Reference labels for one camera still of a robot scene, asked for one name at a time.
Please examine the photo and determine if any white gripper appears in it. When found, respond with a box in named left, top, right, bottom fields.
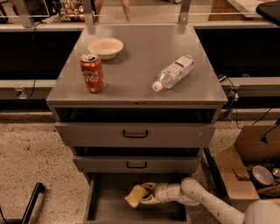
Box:
left=140, top=182, right=184, bottom=205

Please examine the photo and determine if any yellow sponge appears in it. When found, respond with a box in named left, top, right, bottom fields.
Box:
left=124, top=185, right=148, bottom=208

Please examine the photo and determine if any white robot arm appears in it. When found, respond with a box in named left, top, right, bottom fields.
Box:
left=140, top=178, right=280, bottom=224

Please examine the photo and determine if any bottom grey open drawer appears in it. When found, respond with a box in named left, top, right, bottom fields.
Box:
left=83, top=173, right=191, bottom=224

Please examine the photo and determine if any middle grey drawer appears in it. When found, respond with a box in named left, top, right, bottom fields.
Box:
left=73, top=156, right=200, bottom=173

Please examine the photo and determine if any grey metal drawer cabinet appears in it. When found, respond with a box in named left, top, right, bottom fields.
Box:
left=45, top=24, right=228, bottom=224

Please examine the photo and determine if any top grey drawer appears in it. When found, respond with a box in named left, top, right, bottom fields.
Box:
left=55, top=122, right=215, bottom=148

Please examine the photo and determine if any black metal leg right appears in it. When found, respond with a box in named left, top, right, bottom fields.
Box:
left=204, top=148, right=227, bottom=198

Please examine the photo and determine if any black metal leg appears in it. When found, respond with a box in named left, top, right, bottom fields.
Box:
left=0, top=182, right=46, bottom=224
left=204, top=148, right=227, bottom=198

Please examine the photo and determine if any grey bowl in box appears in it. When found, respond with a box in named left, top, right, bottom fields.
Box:
left=252, top=165, right=274, bottom=186

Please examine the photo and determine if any black metal leg left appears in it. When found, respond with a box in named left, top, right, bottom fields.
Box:
left=0, top=182, right=46, bottom=224

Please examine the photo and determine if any brown cardboard box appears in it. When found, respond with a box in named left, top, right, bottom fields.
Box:
left=214, top=125, right=280, bottom=211

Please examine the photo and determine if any clear plastic water bottle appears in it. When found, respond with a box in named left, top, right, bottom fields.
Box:
left=152, top=55, right=195, bottom=92

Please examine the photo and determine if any red cola can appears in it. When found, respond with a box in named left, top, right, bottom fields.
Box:
left=80, top=53, right=105, bottom=93

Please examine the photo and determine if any white paper bowl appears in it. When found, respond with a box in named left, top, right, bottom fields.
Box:
left=87, top=38, right=123, bottom=60

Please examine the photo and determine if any basket of colourful items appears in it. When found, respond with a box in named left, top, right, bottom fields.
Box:
left=59, top=0, right=85, bottom=22

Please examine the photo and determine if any black cables right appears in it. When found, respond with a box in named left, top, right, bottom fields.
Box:
left=218, top=74, right=241, bottom=122

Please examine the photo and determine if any black cable left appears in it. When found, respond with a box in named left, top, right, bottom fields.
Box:
left=27, top=20, right=47, bottom=99

